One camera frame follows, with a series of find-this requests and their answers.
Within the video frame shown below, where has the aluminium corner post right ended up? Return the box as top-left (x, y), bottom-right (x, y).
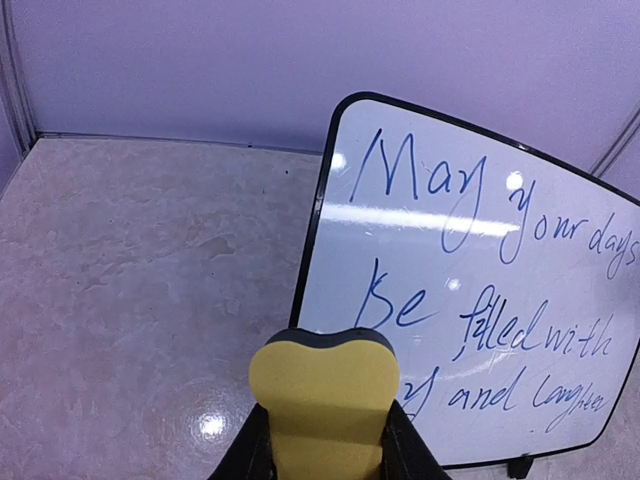
top-left (588, 103), bottom-right (640, 179)

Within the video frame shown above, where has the black whiteboard stand foot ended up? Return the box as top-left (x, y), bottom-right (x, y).
top-left (507, 455), bottom-right (534, 480)

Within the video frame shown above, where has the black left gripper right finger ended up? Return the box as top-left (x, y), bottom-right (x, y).
top-left (382, 400), bottom-right (451, 480)

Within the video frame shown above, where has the white whiteboard with black frame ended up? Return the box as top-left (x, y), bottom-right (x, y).
top-left (289, 92), bottom-right (639, 468)

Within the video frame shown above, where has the yellow black whiteboard eraser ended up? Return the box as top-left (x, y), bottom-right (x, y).
top-left (249, 328), bottom-right (400, 479)

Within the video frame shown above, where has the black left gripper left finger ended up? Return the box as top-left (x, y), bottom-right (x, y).
top-left (208, 404), bottom-right (273, 480)

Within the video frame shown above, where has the aluminium corner post left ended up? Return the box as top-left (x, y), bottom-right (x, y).
top-left (1, 0), bottom-right (38, 157)

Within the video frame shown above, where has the aluminium corner post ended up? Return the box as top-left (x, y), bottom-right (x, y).
top-left (1, 0), bottom-right (38, 157)
top-left (588, 103), bottom-right (640, 179)

